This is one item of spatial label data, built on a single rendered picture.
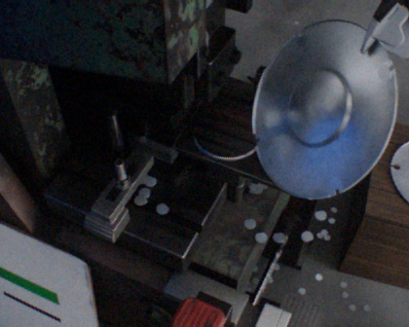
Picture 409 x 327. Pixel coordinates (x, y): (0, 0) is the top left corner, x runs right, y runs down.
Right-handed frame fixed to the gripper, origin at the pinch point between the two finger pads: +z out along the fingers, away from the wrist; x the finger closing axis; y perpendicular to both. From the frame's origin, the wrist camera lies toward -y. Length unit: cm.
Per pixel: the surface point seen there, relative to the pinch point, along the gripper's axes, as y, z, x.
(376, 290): 9, 50, 92
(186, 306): 14.9, 43.7, -9.1
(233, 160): -5.1, 29.3, 2.3
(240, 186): -4.3, 33.6, 8.5
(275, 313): 17.9, 42.4, 11.0
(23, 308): -21, 101, 3
